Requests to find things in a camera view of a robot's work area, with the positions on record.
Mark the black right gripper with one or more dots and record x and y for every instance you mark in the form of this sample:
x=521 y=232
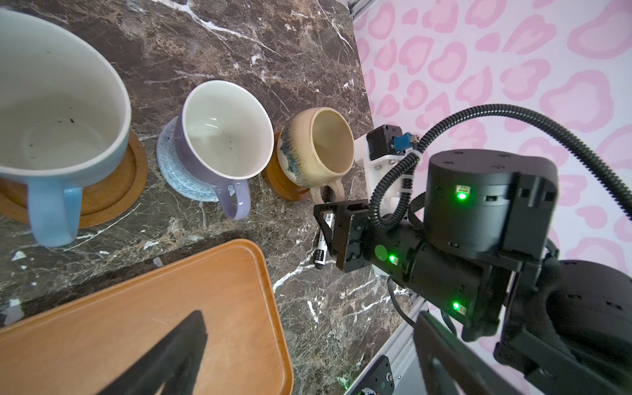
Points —
x=353 y=239

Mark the light blue woven coaster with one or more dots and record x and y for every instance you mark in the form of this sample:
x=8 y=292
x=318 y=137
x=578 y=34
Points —
x=195 y=187

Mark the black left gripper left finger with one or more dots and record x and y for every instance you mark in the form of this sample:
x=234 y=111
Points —
x=171 y=366

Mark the blue handled white mug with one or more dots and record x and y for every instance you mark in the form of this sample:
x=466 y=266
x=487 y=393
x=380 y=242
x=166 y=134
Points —
x=65 y=120

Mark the white marker pen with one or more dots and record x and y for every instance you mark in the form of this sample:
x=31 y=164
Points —
x=321 y=251

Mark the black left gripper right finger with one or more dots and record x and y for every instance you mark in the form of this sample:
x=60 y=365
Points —
x=449 y=367

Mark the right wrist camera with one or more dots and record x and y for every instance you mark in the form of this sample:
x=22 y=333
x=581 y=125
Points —
x=378 y=151

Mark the dark wooden saucer coaster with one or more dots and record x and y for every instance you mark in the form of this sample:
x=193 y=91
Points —
x=101 y=202

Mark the beige glazed mug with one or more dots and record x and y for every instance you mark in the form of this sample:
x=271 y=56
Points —
x=316 y=149

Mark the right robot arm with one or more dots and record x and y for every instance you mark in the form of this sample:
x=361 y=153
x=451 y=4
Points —
x=476 y=246

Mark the orange plastic tray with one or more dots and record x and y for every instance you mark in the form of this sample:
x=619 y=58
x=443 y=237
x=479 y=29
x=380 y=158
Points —
x=82 y=346

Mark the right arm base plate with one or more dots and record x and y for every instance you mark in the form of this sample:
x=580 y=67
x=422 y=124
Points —
x=378 y=379

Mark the brown wooden saucer coaster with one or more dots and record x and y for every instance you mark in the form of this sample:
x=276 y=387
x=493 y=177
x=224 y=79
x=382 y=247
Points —
x=282 y=185

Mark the purple mug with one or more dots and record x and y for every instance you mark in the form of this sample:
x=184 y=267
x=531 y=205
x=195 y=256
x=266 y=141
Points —
x=224 y=137

